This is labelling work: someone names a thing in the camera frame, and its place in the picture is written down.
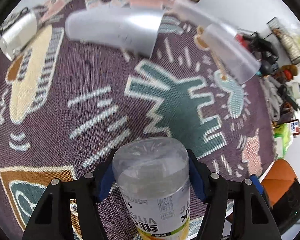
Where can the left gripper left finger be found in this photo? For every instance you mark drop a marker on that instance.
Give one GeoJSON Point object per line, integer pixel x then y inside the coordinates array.
{"type": "Point", "coordinates": [51, 218]}

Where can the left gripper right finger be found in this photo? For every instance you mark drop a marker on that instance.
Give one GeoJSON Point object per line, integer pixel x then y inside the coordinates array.
{"type": "Point", "coordinates": [234, 210]}

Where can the vitamin C drink bottle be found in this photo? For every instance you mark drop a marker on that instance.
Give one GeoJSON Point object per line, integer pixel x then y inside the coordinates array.
{"type": "Point", "coordinates": [153, 177]}

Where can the lower clear plastic cup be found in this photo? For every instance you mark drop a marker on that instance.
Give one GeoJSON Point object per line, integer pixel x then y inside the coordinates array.
{"type": "Point", "coordinates": [236, 58]}

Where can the clear plastic cup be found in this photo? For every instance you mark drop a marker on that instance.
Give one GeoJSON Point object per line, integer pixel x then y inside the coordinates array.
{"type": "Point", "coordinates": [236, 58]}
{"type": "Point", "coordinates": [192, 12]}

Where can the white labelled plastic cup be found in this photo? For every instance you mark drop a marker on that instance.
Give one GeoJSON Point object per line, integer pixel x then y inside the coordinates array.
{"type": "Point", "coordinates": [18, 35]}

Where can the frosted grey plastic cup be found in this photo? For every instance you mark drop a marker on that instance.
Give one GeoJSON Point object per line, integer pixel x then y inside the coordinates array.
{"type": "Point", "coordinates": [131, 29]}

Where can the upper clear plastic cup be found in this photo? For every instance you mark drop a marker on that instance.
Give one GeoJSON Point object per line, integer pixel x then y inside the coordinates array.
{"type": "Point", "coordinates": [192, 12]}

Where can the orange chair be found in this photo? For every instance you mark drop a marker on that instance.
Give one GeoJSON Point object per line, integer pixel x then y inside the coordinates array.
{"type": "Point", "coordinates": [278, 180]}

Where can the green tissue pack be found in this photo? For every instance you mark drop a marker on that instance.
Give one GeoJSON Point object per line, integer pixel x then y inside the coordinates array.
{"type": "Point", "coordinates": [283, 140]}

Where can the patterned purple tablecloth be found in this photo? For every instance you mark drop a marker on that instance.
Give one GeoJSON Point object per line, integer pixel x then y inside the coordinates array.
{"type": "Point", "coordinates": [64, 105]}

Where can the grey cloth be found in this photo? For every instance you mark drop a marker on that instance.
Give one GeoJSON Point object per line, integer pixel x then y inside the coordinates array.
{"type": "Point", "coordinates": [271, 90]}

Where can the white tape roll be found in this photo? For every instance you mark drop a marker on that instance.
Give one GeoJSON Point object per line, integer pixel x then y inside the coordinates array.
{"type": "Point", "coordinates": [295, 89]}

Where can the wire wall basket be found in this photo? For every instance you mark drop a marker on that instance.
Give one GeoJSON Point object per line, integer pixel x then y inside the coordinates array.
{"type": "Point", "coordinates": [288, 43]}

